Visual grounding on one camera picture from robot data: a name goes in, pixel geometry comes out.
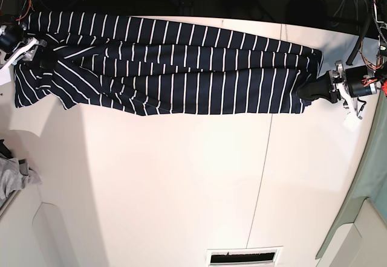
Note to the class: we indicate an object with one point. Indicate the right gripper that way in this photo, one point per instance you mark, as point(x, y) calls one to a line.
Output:
point(17, 46)

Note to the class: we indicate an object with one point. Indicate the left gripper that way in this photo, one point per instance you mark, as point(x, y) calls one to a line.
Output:
point(349, 85)

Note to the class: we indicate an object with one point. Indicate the navy white striped t-shirt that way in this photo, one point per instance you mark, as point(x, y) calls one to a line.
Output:
point(152, 67)

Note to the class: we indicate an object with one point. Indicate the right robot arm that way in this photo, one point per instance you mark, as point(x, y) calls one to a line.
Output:
point(43, 25)

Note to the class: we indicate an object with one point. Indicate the green fabric at right edge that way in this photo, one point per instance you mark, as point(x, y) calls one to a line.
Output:
point(370, 176)

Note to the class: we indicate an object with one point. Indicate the grey cloth pile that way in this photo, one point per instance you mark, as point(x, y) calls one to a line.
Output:
point(15, 174)

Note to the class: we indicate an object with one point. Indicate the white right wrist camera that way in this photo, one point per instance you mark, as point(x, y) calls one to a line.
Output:
point(6, 75)

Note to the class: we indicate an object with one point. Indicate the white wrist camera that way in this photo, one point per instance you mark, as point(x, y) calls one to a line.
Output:
point(352, 122)
point(6, 75)

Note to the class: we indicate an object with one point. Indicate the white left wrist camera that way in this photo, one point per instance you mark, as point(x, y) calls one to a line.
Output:
point(352, 122)

